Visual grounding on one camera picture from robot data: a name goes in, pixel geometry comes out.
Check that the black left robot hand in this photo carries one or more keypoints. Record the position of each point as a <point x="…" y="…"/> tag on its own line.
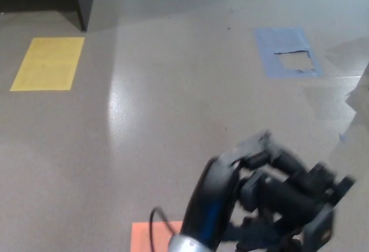
<point x="210" y="194"/>

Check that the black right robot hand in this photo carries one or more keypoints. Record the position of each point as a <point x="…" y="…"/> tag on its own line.
<point x="259" y="230"/>

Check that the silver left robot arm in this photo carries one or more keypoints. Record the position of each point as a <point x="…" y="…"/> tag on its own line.
<point x="187" y="243"/>

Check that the orange paper sheet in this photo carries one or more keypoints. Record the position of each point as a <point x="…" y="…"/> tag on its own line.
<point x="141" y="237"/>

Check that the small blue tape scrap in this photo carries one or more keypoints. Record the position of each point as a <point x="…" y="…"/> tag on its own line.
<point x="343" y="137"/>

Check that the torn blue paper sheet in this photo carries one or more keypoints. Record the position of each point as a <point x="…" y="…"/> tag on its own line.
<point x="276" y="40"/>

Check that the yellow paper sheet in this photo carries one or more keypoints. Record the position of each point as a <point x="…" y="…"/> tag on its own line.
<point x="47" y="64"/>

